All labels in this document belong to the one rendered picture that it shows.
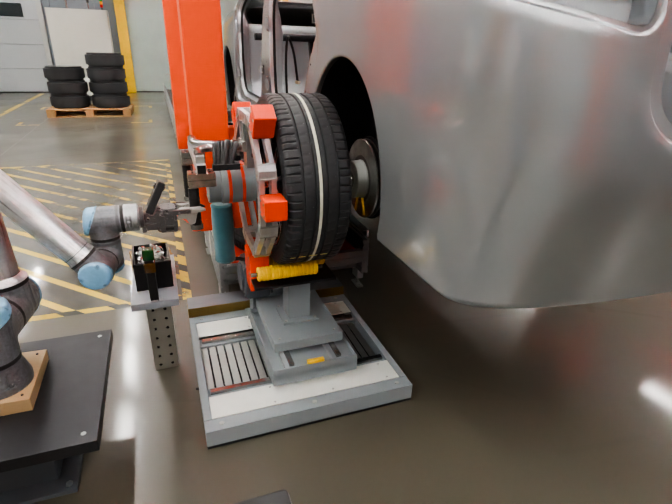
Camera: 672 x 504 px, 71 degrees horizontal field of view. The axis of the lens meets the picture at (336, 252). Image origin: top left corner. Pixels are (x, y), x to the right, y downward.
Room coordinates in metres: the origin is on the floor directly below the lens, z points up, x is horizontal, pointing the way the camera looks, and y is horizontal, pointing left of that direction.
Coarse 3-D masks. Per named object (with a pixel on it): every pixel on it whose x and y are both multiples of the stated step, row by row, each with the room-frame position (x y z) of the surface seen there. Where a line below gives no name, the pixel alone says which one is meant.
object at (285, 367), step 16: (256, 320) 1.89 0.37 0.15; (256, 336) 1.81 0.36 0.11; (272, 352) 1.64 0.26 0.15; (288, 352) 1.60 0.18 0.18; (304, 352) 1.65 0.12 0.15; (320, 352) 1.65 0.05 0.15; (336, 352) 1.61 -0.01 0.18; (352, 352) 1.65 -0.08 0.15; (272, 368) 1.50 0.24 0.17; (288, 368) 1.51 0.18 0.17; (304, 368) 1.53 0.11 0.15; (320, 368) 1.56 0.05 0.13; (336, 368) 1.58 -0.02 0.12; (352, 368) 1.61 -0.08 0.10
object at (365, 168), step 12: (360, 144) 1.90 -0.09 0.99; (372, 144) 1.84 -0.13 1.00; (360, 156) 1.89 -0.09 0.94; (372, 156) 1.78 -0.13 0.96; (360, 168) 1.82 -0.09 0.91; (372, 168) 1.78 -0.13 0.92; (360, 180) 1.80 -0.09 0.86; (372, 180) 1.77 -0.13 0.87; (360, 192) 1.81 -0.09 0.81; (372, 192) 1.77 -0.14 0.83; (360, 204) 1.87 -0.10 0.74; (372, 204) 1.76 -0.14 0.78
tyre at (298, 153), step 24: (264, 96) 1.79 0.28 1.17; (288, 96) 1.76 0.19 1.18; (312, 96) 1.79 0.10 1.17; (288, 120) 1.61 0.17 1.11; (312, 120) 1.64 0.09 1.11; (336, 120) 1.67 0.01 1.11; (288, 144) 1.55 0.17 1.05; (312, 144) 1.57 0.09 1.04; (336, 144) 1.60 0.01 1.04; (288, 168) 1.51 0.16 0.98; (312, 168) 1.54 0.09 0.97; (336, 168) 1.57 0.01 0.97; (288, 192) 1.49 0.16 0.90; (312, 192) 1.51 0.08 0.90; (336, 192) 1.54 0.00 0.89; (288, 216) 1.49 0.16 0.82; (312, 216) 1.51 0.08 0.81; (336, 216) 1.55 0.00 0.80; (288, 240) 1.51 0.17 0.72; (312, 240) 1.55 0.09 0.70; (336, 240) 1.58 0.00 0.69
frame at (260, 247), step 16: (240, 112) 1.79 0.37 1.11; (256, 144) 1.58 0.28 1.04; (256, 160) 1.53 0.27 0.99; (272, 160) 1.55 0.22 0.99; (256, 176) 1.53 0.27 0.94; (272, 176) 1.52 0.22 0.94; (272, 192) 1.52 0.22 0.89; (240, 208) 1.92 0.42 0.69; (256, 224) 1.88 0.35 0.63; (272, 224) 1.52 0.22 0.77; (256, 240) 1.59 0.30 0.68; (272, 240) 1.56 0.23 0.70; (256, 256) 1.64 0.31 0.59
